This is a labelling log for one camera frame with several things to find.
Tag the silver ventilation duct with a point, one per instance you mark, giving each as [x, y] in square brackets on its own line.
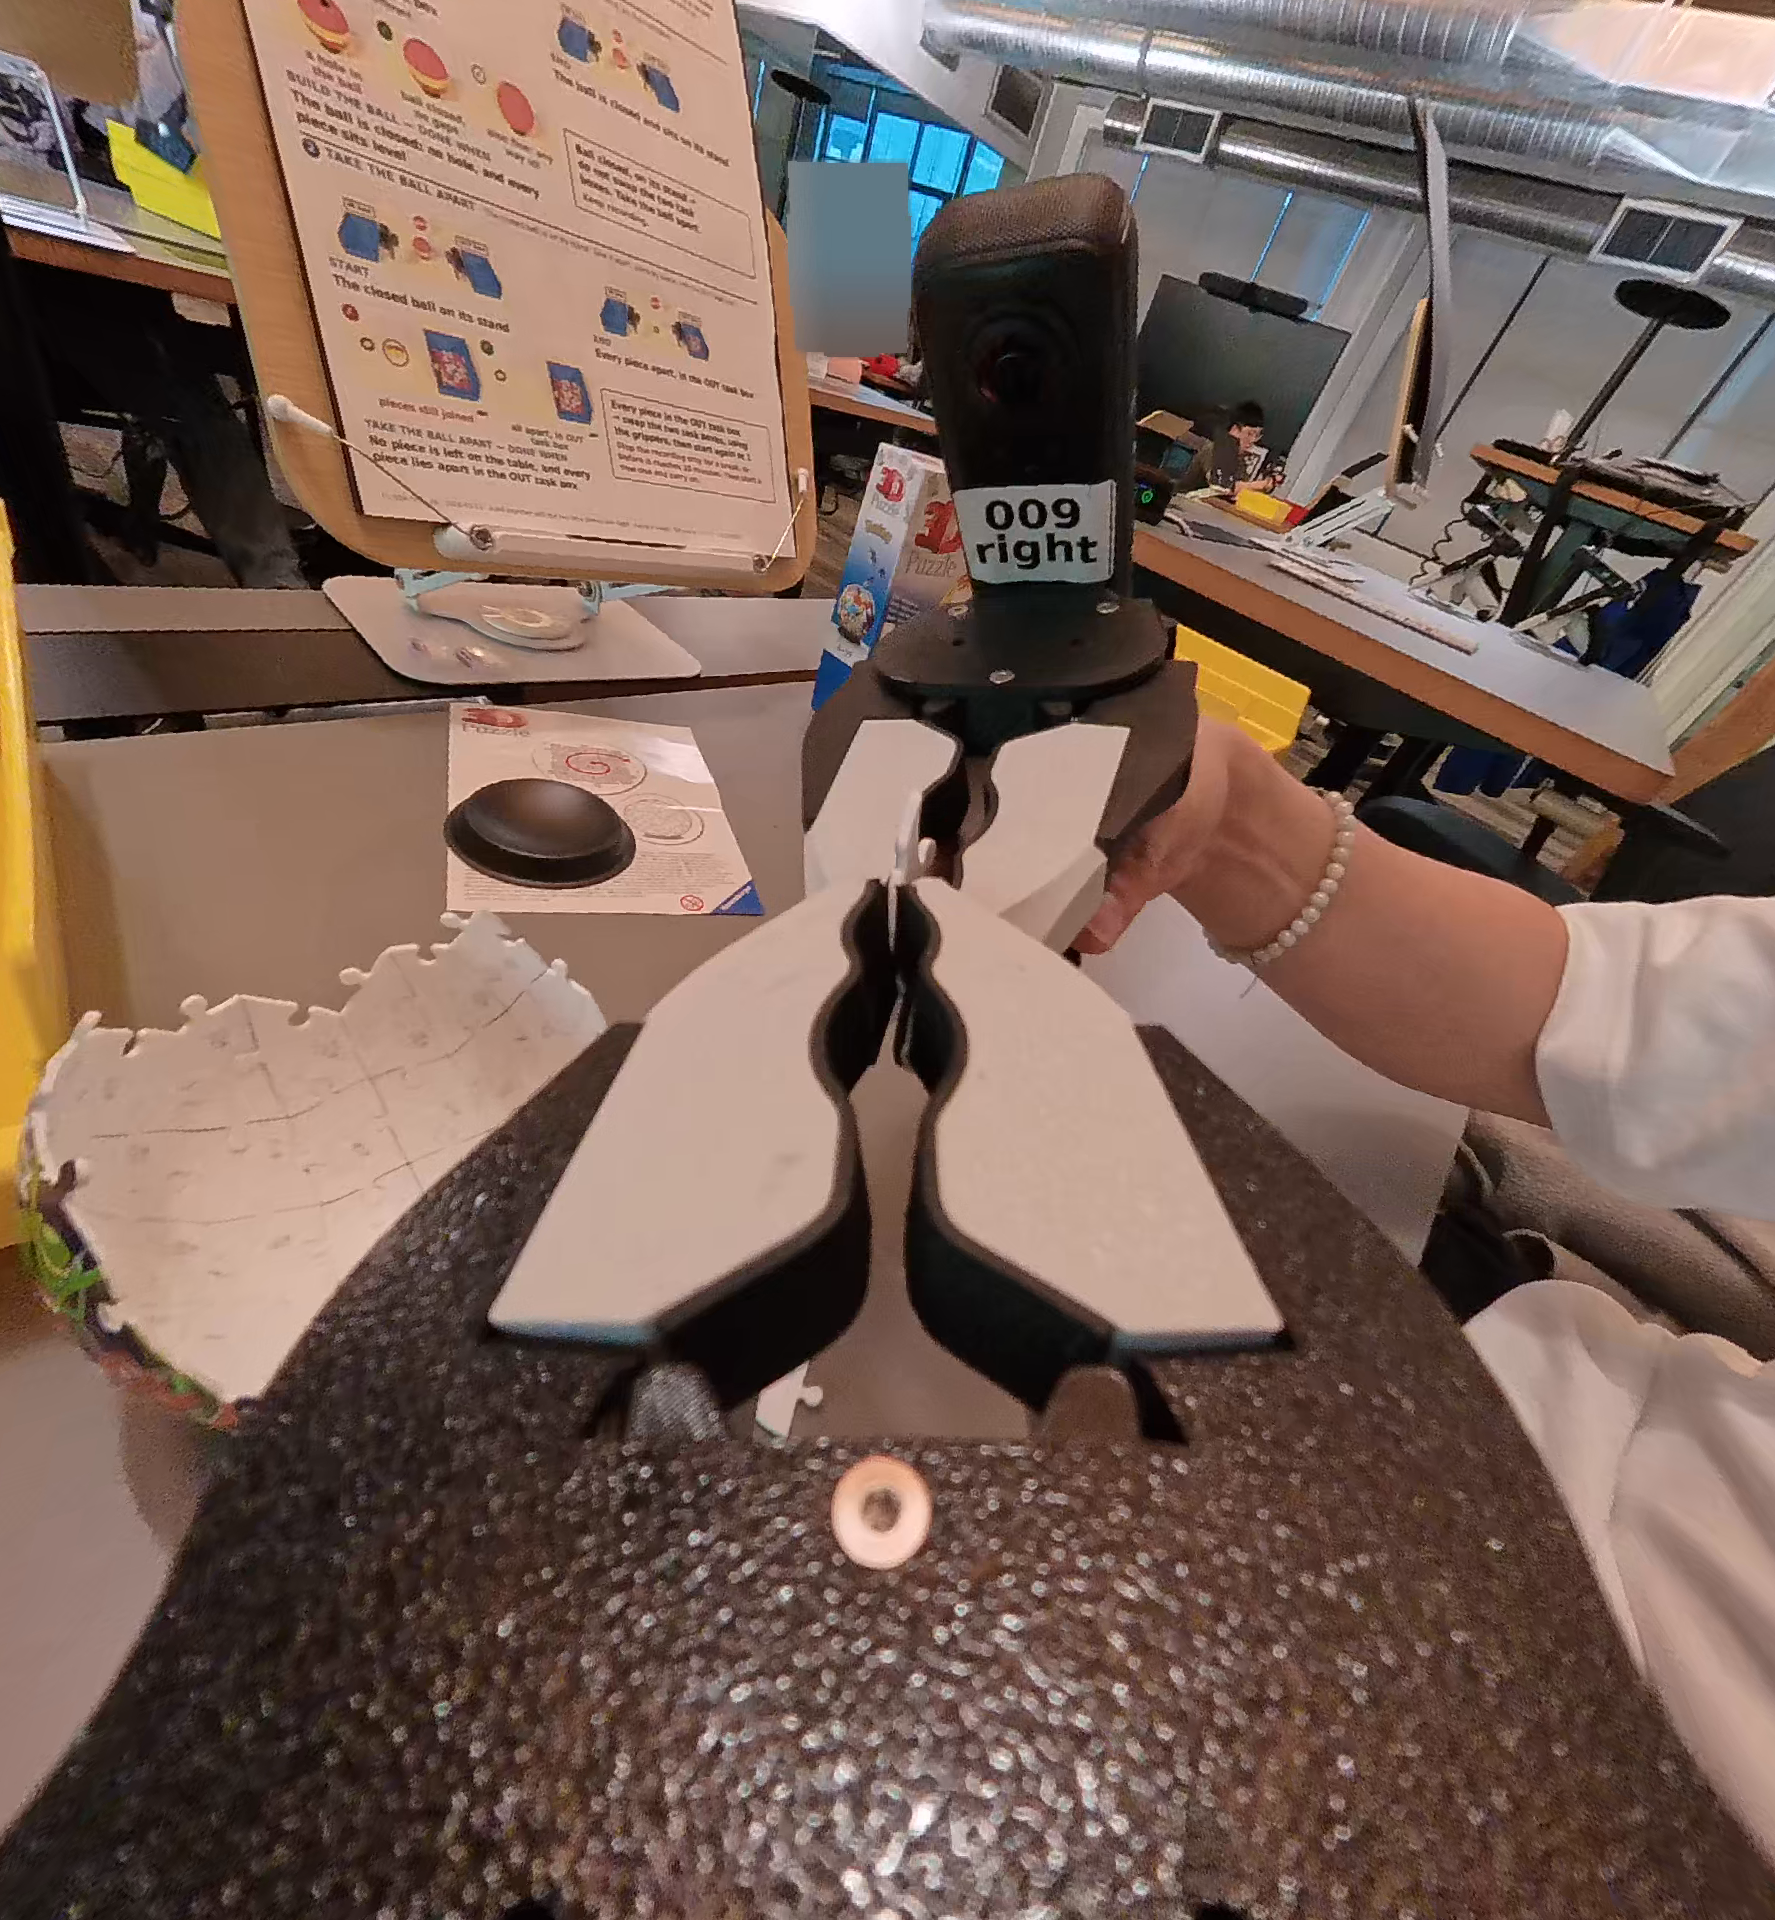
[1277, 45]
[1427, 180]

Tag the cluttered workbench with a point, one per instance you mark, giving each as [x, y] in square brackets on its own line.
[1607, 511]

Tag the person's white shirt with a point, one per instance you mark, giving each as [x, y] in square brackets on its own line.
[1697, 1575]

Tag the yellow paper sheet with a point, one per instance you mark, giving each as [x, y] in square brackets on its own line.
[166, 180]

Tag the white printed leaflet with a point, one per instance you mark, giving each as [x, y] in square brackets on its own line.
[677, 811]

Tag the grey cloth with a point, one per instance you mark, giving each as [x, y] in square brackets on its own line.
[1621, 1245]

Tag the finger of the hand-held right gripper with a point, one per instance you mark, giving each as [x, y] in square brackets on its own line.
[1073, 811]
[871, 794]

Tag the clear acrylic sign holder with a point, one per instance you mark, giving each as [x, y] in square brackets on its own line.
[24, 134]

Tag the instruction sheet on clipboard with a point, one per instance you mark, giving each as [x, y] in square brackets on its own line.
[255, 390]

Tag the black round ball stand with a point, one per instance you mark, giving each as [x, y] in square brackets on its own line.
[541, 833]

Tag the person's right hand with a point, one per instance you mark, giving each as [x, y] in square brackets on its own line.
[1231, 841]

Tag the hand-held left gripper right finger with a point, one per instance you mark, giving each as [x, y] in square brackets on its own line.
[1081, 1185]

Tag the small yellow bin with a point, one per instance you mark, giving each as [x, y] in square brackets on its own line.
[1247, 698]

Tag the colourful puzzle ball shell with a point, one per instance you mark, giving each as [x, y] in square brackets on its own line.
[271, 1140]

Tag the grey office desk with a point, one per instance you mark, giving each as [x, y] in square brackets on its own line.
[1501, 691]

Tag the black floor lamp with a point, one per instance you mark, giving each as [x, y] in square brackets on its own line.
[1667, 308]

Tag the white jigsaw piece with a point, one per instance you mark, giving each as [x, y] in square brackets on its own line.
[909, 841]
[789, 1402]

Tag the person's right forearm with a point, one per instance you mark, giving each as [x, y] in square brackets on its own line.
[1457, 974]

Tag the blue puzzle box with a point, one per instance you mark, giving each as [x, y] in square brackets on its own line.
[863, 600]

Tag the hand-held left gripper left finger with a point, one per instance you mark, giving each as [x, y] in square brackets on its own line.
[677, 1171]

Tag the wood-edged desk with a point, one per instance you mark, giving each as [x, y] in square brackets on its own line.
[122, 263]

